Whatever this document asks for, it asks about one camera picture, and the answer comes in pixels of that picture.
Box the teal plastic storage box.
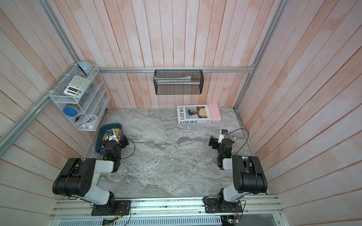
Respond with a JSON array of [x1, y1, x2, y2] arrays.
[[94, 123, 122, 155]]

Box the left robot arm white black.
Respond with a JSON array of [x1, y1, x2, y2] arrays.
[[52, 136, 129, 216]]

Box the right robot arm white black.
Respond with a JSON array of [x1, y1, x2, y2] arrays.
[[208, 135, 268, 207]]

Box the pink case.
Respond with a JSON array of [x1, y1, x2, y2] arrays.
[[208, 103, 222, 122]]

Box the yellow blue calculator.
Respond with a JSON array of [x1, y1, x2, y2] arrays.
[[92, 173, 101, 186]]

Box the white cup on shelf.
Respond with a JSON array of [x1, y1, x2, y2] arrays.
[[82, 115, 97, 130]]

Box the white LOEWE book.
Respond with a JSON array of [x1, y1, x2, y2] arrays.
[[177, 105, 212, 124]]

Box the blue lid container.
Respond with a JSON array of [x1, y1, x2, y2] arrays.
[[63, 106, 78, 117]]

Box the white calculator on shelf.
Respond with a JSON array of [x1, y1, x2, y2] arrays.
[[63, 75, 91, 98]]

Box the papers in mesh basket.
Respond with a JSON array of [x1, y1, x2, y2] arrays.
[[154, 76, 192, 84]]

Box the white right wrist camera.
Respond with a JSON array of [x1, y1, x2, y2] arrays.
[[218, 129, 228, 144]]

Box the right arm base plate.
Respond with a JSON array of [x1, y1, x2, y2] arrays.
[[202, 196, 243, 213]]

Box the white wire wall shelf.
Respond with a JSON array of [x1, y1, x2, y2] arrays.
[[50, 65, 110, 131]]

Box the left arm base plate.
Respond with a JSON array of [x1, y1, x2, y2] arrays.
[[91, 200, 131, 216]]

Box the aluminium front rail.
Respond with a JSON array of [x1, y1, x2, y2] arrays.
[[50, 195, 284, 219]]

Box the black mesh wall basket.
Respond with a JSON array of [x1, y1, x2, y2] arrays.
[[153, 69, 204, 95]]

